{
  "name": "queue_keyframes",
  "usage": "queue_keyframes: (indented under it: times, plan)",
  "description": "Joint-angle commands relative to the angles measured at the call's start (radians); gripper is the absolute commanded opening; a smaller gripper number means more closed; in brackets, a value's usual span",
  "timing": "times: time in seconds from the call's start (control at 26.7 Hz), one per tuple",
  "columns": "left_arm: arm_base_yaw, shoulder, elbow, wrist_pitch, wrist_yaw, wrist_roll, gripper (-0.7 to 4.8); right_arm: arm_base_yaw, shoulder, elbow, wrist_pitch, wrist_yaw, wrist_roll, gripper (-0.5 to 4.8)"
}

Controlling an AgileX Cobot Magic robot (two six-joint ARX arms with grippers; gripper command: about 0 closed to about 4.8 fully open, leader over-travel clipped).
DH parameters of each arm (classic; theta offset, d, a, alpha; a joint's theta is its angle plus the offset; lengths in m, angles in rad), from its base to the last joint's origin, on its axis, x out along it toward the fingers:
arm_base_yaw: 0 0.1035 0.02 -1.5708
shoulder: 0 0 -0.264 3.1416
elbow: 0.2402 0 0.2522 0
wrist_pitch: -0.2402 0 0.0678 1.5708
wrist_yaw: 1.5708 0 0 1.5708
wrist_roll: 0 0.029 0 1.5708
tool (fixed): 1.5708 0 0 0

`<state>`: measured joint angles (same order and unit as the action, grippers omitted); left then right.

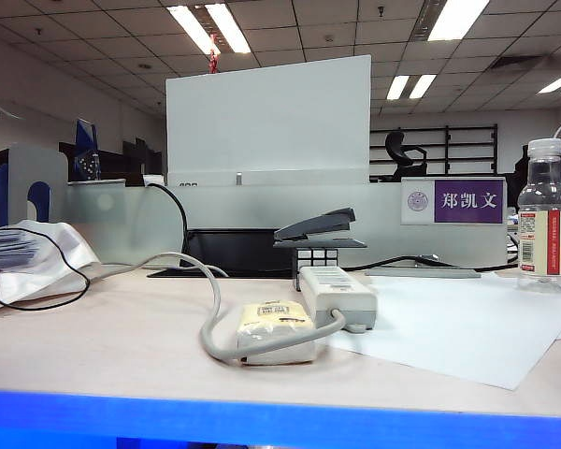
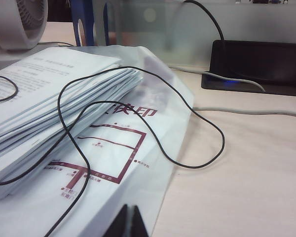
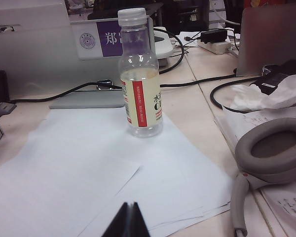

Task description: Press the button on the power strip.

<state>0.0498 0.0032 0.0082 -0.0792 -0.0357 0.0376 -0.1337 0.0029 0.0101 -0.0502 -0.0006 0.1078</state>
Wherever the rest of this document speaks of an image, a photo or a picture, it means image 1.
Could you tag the white board panel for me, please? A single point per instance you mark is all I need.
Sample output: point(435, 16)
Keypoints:
point(262, 121)

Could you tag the white printed plastic bag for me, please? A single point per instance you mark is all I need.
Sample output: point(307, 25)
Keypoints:
point(28, 276)

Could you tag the black background cabinets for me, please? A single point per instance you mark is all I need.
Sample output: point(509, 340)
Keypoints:
point(131, 159)

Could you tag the blue crystal trophy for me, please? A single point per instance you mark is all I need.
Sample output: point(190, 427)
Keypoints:
point(84, 145)

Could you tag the black desk tray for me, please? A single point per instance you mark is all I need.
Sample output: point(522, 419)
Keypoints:
point(234, 252)

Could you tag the wide ceiling light panel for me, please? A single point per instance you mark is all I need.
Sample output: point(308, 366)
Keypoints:
point(455, 18)

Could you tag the black shelf rack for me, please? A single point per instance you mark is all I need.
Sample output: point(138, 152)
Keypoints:
point(447, 149)

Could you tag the grey stapler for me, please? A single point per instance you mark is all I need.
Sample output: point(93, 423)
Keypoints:
point(318, 224)

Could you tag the grey frosted desk partition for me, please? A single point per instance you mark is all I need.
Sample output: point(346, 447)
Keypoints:
point(234, 206)

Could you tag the white tissue pack yellow label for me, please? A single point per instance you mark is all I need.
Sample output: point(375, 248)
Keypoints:
point(271, 322)

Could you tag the small white box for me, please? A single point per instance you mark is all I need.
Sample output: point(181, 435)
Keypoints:
point(153, 180)

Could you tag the large white paper sheet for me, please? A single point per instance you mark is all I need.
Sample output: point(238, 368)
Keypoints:
point(449, 327)

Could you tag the small double ceiling light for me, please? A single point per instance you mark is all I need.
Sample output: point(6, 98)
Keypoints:
point(397, 86)

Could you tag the purple white name plate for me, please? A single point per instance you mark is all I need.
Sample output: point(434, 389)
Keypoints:
point(467, 201)

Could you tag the red hanging ornament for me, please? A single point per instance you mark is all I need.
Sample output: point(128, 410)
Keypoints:
point(213, 61)

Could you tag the white power strip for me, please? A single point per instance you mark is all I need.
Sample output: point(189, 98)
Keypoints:
point(336, 290)

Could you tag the black office chair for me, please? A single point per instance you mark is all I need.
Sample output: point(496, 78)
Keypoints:
point(395, 145)

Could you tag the clear plastic water bottle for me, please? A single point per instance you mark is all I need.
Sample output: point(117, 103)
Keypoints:
point(542, 196)

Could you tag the grey metal bookend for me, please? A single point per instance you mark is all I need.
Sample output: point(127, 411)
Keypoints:
point(23, 163)

